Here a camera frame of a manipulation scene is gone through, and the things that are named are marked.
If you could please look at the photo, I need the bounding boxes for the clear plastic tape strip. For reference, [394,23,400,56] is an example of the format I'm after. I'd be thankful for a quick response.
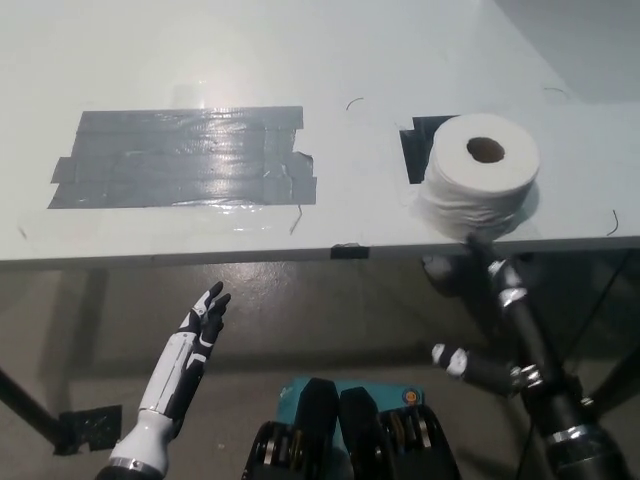
[19,202,297,237]

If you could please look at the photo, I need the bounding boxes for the black tape square spot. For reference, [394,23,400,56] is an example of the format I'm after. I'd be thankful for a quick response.
[399,115,464,186]

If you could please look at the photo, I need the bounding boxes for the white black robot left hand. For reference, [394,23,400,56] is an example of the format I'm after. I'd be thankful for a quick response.
[108,280,232,464]

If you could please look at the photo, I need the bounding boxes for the black slanted table leg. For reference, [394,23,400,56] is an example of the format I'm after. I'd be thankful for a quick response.
[582,344,640,419]
[0,366,59,446]

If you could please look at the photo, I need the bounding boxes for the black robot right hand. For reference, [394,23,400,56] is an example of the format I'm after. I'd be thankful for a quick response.
[432,232,599,446]

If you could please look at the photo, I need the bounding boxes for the grey duct tape patch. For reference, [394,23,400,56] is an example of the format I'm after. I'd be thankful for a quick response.
[47,104,320,212]

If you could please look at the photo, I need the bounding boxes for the grey white rounded foot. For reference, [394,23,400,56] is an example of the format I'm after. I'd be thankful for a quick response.
[422,253,469,297]

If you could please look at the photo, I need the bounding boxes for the black teal robot body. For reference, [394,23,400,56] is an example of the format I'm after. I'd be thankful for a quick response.
[241,377,462,480]

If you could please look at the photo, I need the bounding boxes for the white toilet paper roll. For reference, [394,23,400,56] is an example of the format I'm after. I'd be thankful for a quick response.
[413,113,542,239]

